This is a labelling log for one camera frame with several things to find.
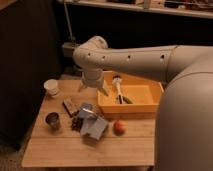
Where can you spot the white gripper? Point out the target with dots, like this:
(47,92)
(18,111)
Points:
(93,78)

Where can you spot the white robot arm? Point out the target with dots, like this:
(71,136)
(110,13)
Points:
(183,131)

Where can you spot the white paper cup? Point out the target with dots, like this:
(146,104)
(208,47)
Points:
(51,86)

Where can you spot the metal cup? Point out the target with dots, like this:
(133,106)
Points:
(53,120)

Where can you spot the silver foil packet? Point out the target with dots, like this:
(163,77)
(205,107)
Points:
(86,111)

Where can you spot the dark grape bunch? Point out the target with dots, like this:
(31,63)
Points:
(76,123)

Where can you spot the orange fruit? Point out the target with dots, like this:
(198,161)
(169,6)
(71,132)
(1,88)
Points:
(119,127)

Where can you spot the wooden table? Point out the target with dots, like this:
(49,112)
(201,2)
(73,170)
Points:
(65,147)

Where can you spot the yellow plastic bin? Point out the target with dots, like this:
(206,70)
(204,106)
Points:
(144,95)

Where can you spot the white handled brush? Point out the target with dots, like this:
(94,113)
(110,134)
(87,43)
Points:
(116,82)

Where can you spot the metal shelf rail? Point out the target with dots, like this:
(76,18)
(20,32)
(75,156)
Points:
(68,48)

